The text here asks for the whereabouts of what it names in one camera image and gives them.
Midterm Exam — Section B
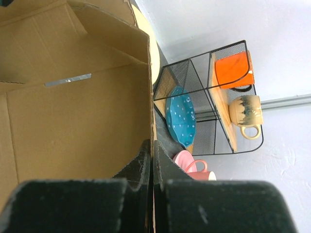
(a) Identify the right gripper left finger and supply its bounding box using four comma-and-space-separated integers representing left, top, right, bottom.
0, 140, 153, 233

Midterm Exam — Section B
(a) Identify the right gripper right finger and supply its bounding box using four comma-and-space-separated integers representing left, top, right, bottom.
153, 141, 297, 233

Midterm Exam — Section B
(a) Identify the brown cardboard box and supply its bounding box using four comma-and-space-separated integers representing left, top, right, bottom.
0, 0, 154, 212

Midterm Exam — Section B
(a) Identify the pink cup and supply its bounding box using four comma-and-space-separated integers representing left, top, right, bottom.
186, 160, 217, 181

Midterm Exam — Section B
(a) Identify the pink saucer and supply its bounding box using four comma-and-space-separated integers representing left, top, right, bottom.
173, 150, 197, 172

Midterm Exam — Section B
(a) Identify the blue polka dot plate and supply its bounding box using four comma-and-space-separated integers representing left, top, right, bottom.
165, 85, 196, 148

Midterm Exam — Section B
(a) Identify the beige ceramic mug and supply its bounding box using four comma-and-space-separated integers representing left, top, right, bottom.
229, 95, 263, 140

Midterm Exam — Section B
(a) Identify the orange mug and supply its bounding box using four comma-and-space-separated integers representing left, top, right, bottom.
215, 51, 255, 92

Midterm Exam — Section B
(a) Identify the cream plate with branch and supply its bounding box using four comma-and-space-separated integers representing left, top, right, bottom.
132, 4, 160, 84

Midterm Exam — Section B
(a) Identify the black wire shelf rack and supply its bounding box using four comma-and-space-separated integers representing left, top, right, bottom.
154, 40, 264, 156

